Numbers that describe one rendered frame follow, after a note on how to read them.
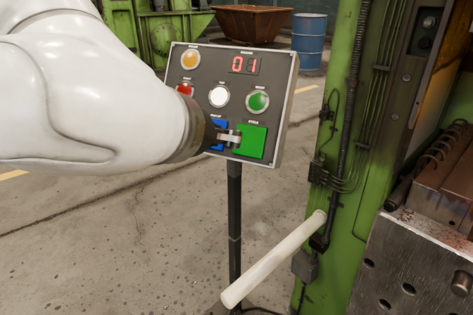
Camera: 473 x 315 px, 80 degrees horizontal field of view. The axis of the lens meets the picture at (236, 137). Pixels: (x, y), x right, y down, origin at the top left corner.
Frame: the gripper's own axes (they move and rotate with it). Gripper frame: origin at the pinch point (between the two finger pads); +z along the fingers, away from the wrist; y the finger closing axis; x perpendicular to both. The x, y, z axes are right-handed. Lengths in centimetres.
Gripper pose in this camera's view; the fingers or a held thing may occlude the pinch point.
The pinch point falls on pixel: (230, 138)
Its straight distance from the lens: 55.5
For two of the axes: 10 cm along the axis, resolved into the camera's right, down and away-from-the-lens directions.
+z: 3.2, 0.6, 9.5
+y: 9.3, 1.8, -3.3
